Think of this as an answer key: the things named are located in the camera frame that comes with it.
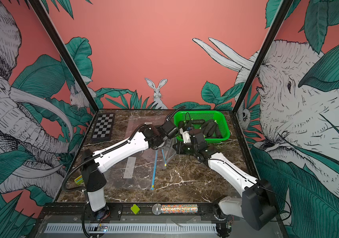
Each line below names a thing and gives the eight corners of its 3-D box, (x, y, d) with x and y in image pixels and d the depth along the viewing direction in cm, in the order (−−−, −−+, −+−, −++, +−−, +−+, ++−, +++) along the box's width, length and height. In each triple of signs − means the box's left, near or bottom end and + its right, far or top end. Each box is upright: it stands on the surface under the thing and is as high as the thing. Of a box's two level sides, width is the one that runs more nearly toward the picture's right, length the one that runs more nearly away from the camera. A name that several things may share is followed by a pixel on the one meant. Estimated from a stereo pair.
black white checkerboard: (93, 141, 104) (90, 138, 100) (100, 117, 119) (97, 113, 115) (110, 140, 105) (108, 136, 101) (115, 115, 120) (113, 112, 116)
